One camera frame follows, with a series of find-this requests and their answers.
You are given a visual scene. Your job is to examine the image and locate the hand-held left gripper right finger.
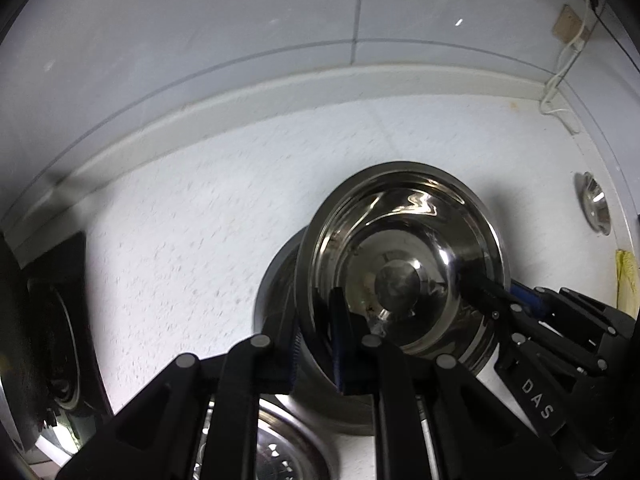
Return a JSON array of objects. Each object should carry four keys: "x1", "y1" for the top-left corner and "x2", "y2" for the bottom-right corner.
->
[{"x1": 329, "y1": 287, "x2": 586, "y2": 480}]

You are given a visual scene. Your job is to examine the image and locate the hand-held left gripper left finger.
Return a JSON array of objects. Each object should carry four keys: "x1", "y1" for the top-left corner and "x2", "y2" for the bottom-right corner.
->
[{"x1": 55, "y1": 335, "x2": 301, "y2": 480}]

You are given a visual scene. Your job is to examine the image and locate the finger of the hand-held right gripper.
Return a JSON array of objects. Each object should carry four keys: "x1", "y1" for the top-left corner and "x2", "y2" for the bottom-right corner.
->
[
  {"x1": 511, "y1": 282, "x2": 638, "y2": 341},
  {"x1": 457, "y1": 269, "x2": 608, "y2": 376}
]

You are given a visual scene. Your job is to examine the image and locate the large steel bowl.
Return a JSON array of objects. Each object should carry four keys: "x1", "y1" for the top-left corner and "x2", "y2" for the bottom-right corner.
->
[{"x1": 294, "y1": 161, "x2": 512, "y2": 436}]

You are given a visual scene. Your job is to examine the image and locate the yellow cloth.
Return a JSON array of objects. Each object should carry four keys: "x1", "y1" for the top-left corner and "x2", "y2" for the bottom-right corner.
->
[{"x1": 615, "y1": 249, "x2": 640, "y2": 318}]

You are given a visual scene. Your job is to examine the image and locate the small steel bowl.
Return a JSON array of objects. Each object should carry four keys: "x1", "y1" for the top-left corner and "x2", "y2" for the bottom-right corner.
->
[{"x1": 574, "y1": 171, "x2": 613, "y2": 236}]

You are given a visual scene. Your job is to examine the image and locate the white power cable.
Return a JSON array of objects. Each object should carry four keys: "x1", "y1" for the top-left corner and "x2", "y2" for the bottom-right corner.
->
[{"x1": 539, "y1": 0, "x2": 601, "y2": 136}]

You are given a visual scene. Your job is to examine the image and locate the beige double wall outlet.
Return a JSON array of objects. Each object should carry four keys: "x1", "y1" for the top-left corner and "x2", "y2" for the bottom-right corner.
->
[{"x1": 552, "y1": 4, "x2": 583, "y2": 41}]

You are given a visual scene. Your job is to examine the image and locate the black power cable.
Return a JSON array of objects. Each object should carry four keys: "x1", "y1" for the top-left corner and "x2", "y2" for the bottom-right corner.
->
[{"x1": 587, "y1": 0, "x2": 640, "y2": 68}]

